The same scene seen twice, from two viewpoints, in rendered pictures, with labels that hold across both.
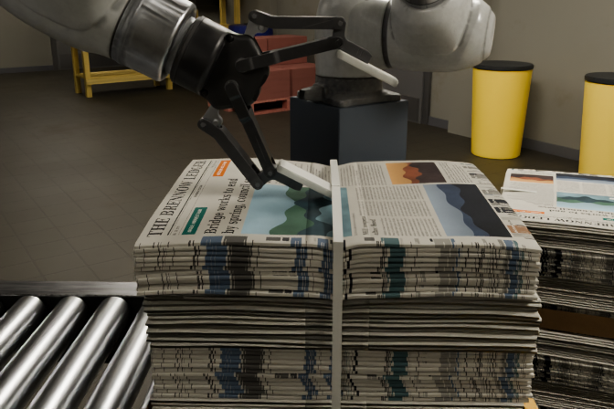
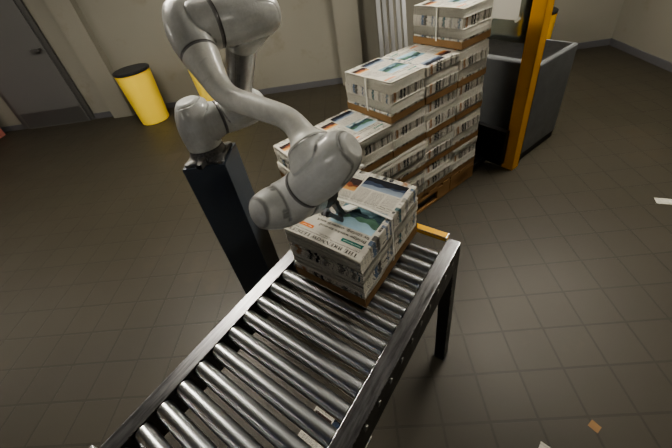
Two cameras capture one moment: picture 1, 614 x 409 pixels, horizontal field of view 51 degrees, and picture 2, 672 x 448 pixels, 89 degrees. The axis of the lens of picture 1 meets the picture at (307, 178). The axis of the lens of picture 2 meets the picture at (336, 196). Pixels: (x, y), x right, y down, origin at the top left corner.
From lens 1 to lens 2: 0.84 m
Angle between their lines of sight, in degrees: 49
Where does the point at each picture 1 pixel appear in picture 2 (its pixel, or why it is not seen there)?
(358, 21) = (210, 121)
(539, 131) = (169, 97)
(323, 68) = (200, 149)
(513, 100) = (151, 88)
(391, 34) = (228, 120)
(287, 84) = not seen: outside the picture
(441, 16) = not seen: hidden behind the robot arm
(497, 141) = (155, 112)
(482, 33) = not seen: hidden behind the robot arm
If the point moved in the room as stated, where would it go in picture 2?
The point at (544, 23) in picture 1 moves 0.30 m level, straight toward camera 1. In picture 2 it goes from (136, 37) to (141, 39)
